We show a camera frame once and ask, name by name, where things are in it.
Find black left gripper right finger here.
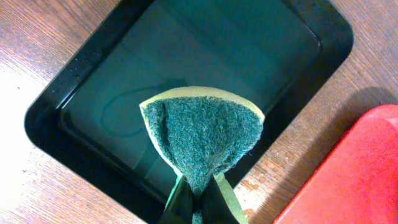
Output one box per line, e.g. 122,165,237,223
201,177,238,224

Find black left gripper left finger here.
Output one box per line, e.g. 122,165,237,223
158,178,193,224

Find green yellow scrub sponge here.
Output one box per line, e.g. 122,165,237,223
139,86,265,223

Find red plastic tray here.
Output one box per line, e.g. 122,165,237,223
275,105,397,224

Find black plastic tray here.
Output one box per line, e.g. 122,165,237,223
24,0,354,223

